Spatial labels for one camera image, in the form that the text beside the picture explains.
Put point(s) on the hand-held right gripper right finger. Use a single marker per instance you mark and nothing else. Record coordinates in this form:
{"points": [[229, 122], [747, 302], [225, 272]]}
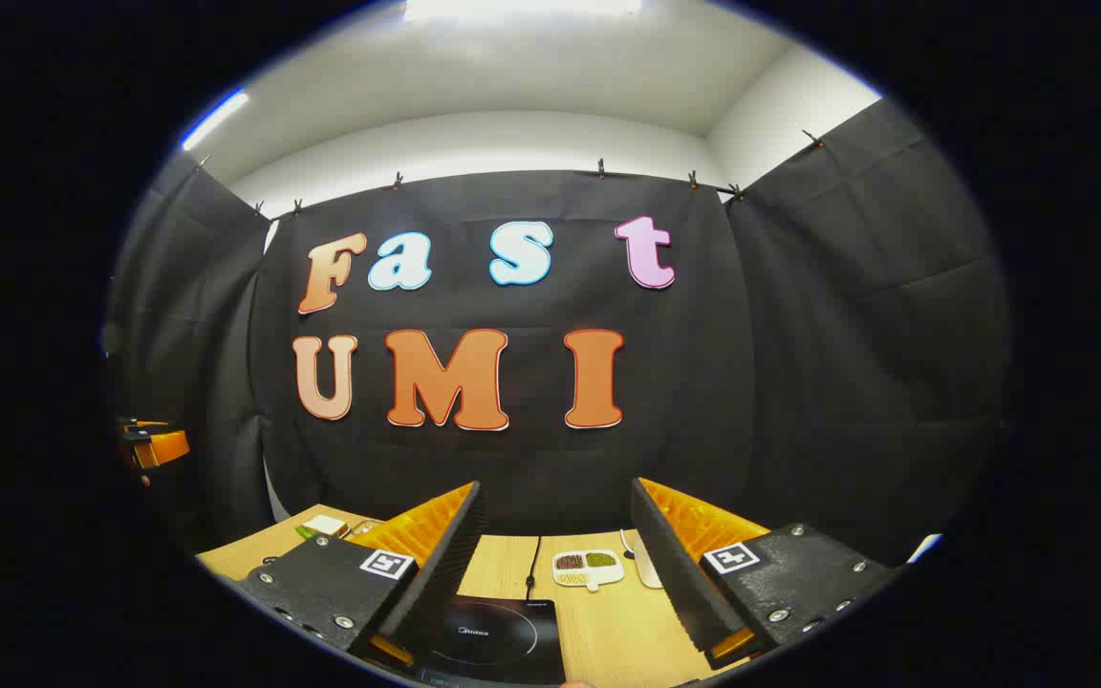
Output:
{"points": [[670, 564]]}

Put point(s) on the white divided bean dish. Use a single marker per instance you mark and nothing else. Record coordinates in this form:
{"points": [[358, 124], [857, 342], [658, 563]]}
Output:
{"points": [[589, 568]]}

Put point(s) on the black backdrop cloth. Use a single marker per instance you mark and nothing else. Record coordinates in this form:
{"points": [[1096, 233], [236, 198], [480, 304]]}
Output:
{"points": [[531, 468]]}

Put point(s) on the sandwich on white plate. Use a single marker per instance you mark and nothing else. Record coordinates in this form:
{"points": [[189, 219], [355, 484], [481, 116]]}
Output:
{"points": [[326, 525]]}

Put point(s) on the black induction cooktop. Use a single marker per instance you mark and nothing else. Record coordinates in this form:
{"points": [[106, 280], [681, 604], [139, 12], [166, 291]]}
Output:
{"points": [[503, 635]]}

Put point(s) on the white toaster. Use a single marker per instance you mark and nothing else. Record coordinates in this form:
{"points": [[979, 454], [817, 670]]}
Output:
{"points": [[645, 566]]}

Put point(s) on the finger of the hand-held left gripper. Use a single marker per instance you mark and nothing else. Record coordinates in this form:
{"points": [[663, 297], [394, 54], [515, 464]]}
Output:
{"points": [[163, 446]]}

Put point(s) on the ceiling light strip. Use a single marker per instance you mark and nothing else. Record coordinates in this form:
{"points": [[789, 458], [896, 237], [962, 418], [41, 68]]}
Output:
{"points": [[216, 119]]}

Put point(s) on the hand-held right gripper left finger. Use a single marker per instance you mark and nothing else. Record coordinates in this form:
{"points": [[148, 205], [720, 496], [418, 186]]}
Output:
{"points": [[445, 564]]}

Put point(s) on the ceiling light panel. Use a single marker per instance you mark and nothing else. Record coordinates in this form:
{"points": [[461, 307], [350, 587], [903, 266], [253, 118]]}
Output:
{"points": [[522, 9]]}

